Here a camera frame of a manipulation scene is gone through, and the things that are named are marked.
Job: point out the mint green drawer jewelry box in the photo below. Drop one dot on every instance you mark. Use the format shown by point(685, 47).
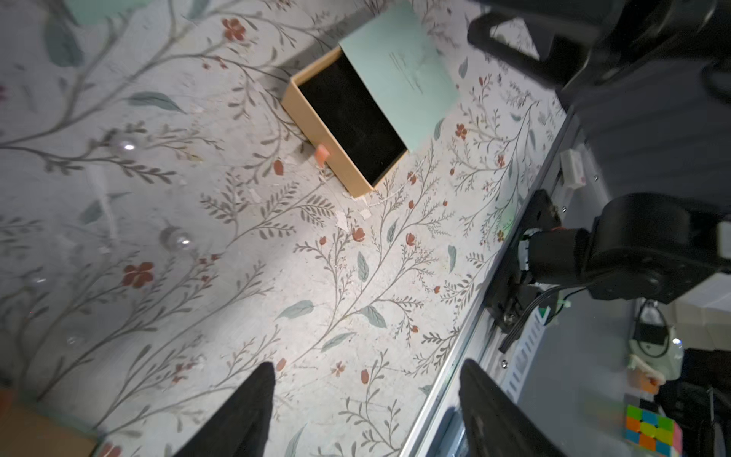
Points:
point(372, 99)
point(25, 432)

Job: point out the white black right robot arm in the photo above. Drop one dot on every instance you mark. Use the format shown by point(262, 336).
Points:
point(649, 82)

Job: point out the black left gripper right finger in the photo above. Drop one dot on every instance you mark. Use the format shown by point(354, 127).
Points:
point(495, 426)

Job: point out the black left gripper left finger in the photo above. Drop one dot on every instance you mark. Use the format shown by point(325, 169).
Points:
point(240, 427)

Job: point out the white small card box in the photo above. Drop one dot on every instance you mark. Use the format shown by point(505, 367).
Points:
point(572, 167)

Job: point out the colourful puzzle cube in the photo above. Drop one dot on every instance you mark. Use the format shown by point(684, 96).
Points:
point(652, 432)

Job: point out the pearl earring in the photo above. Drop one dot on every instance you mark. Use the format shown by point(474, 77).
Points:
point(175, 239)
point(125, 144)

